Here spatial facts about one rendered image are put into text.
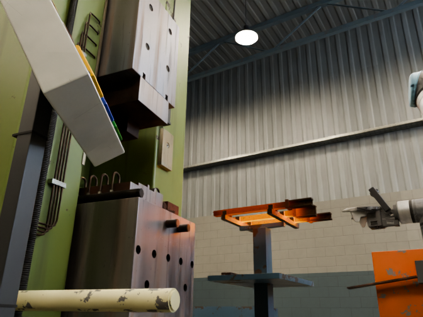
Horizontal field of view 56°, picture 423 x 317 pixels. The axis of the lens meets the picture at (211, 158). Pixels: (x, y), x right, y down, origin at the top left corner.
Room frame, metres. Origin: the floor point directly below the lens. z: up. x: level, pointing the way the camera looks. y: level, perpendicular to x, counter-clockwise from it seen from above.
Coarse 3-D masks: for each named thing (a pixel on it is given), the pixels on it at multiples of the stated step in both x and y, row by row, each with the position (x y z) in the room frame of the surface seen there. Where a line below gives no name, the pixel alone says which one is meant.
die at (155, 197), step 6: (96, 186) 1.24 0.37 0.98; (102, 186) 1.23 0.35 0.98; (108, 186) 1.22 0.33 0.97; (114, 186) 1.21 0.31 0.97; (120, 186) 1.20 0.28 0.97; (126, 186) 1.19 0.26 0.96; (132, 186) 1.20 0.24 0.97; (138, 186) 1.23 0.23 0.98; (144, 186) 1.26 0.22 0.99; (84, 192) 1.26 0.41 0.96; (90, 192) 1.25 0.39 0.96; (96, 192) 1.24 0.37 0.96; (102, 192) 1.23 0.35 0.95; (144, 192) 1.26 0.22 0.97; (150, 192) 1.29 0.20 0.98; (156, 192) 1.33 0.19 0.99; (144, 198) 1.26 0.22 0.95; (150, 198) 1.30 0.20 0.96; (156, 198) 1.33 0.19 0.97; (162, 198) 1.37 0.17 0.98; (156, 204) 1.33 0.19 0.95
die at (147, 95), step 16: (128, 80) 1.20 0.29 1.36; (144, 80) 1.21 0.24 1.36; (112, 96) 1.23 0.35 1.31; (128, 96) 1.20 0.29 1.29; (144, 96) 1.22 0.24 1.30; (160, 96) 1.31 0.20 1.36; (112, 112) 1.28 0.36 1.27; (128, 112) 1.28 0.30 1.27; (144, 112) 1.27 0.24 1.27; (160, 112) 1.31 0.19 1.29; (144, 128) 1.41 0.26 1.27
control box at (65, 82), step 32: (0, 0) 0.56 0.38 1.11; (32, 0) 0.56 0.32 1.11; (32, 32) 0.56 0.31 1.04; (64, 32) 0.56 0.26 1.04; (32, 64) 0.56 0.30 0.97; (64, 64) 0.56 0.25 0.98; (64, 96) 0.59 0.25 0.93; (96, 96) 0.63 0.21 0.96; (96, 128) 0.74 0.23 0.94; (96, 160) 0.87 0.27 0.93
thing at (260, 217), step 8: (304, 208) 1.63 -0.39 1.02; (312, 208) 1.61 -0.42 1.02; (240, 216) 1.78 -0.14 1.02; (248, 216) 1.76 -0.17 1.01; (256, 216) 1.73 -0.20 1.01; (264, 216) 1.71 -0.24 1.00; (288, 216) 1.67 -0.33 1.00; (296, 216) 1.64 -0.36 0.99; (304, 216) 1.62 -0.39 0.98; (312, 216) 1.62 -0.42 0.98
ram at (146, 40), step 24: (120, 0) 1.17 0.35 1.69; (144, 0) 1.17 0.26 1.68; (120, 24) 1.17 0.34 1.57; (144, 24) 1.18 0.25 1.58; (168, 24) 1.33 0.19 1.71; (120, 48) 1.16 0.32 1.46; (144, 48) 1.19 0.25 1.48; (168, 48) 1.34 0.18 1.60; (120, 72) 1.17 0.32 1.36; (144, 72) 1.20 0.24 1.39; (168, 72) 1.35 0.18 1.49; (168, 96) 1.36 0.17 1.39
